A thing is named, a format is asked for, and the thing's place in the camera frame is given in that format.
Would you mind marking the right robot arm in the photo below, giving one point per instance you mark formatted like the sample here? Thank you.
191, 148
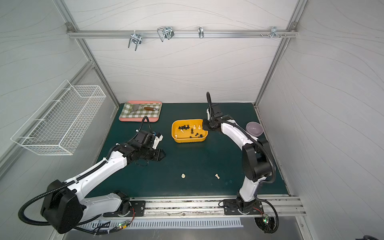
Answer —
257, 164

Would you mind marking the aluminium crossbar rail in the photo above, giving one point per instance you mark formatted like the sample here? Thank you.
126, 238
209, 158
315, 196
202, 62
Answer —
179, 34

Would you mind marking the metal hook clamp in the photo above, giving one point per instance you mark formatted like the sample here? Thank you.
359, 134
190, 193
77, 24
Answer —
165, 33
273, 34
135, 40

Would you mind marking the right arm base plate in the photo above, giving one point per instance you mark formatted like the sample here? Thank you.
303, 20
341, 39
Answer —
237, 206

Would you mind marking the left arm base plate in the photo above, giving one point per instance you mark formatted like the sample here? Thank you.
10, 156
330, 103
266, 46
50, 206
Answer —
128, 209

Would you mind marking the metal hook clamp right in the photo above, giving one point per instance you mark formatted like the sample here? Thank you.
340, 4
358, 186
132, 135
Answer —
273, 34

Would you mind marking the yellow plastic storage box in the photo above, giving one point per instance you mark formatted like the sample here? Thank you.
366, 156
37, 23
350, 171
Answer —
183, 137

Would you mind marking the white wire basket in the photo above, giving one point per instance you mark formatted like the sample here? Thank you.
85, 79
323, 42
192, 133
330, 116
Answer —
57, 127

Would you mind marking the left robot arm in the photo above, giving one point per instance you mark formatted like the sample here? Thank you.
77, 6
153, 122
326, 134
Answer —
68, 206

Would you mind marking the metal hook small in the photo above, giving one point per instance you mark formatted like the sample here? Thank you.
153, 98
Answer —
201, 32

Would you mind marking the metal hook clamp left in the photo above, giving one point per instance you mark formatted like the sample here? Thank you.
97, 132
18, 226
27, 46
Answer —
135, 40

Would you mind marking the pink tray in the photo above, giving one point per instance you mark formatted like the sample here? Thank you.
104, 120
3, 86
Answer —
152, 120

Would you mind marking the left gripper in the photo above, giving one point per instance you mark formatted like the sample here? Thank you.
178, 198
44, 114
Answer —
152, 153

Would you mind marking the purple bowl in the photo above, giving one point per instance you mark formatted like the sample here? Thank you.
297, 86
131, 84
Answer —
254, 129

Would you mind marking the metal hook clamp middle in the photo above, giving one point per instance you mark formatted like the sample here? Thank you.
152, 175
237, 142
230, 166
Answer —
165, 33

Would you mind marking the green checkered cloth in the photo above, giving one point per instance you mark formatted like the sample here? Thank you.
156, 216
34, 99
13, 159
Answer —
128, 114

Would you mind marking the wooden handled spatula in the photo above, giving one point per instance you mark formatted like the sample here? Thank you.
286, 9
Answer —
140, 107

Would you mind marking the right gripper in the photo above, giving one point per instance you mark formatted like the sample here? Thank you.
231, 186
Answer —
207, 124

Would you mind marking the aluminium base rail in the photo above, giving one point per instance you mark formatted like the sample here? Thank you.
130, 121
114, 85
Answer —
212, 207

